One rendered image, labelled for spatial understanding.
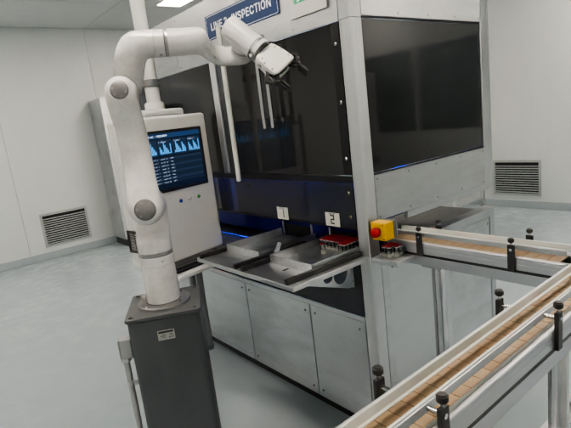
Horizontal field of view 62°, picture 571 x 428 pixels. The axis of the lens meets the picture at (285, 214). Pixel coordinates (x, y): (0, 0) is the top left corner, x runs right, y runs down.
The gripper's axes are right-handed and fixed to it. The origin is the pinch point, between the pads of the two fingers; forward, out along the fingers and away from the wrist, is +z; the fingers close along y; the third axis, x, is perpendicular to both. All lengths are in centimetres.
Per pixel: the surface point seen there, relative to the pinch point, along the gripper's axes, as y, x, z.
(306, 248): -23, 67, 36
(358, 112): 16.2, 17.5, 19.9
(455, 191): 46, 65, 71
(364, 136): 13.4, 23.1, 27.2
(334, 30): 32.3, 8.6, -6.9
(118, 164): -48, 82, -61
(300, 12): 34.8, 14.9, -24.8
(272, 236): -21, 96, 17
